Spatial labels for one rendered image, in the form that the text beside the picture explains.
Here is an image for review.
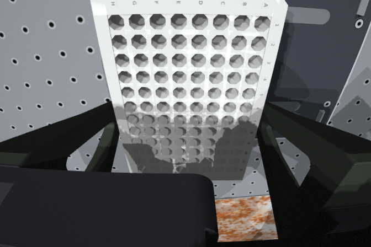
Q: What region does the grey perforated breadboard plate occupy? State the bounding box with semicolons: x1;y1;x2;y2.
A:
0;0;371;200

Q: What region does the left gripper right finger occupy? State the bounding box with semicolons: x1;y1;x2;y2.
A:
257;101;371;239

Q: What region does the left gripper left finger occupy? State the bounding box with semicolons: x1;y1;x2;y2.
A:
0;101;119;172

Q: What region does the white well plate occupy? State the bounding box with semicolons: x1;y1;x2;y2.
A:
91;0;288;180

